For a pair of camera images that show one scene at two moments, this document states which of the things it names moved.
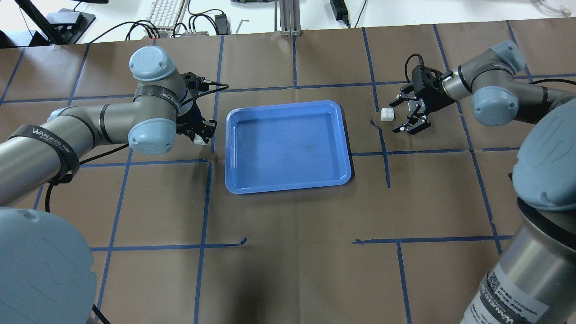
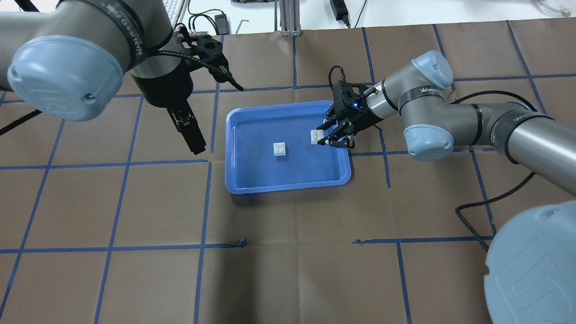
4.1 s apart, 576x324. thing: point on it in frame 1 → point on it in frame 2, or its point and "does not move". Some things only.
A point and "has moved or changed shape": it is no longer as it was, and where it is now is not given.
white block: x=387 y=114 has moved or changed shape
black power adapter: x=340 y=11 does not move
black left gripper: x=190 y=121 → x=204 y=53
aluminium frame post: x=290 y=18 does not move
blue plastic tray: x=281 y=146 does not move
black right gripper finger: x=401 y=98 → x=331 y=120
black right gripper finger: x=413 y=125 → x=340 y=138
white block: x=198 y=140 has moved or changed shape
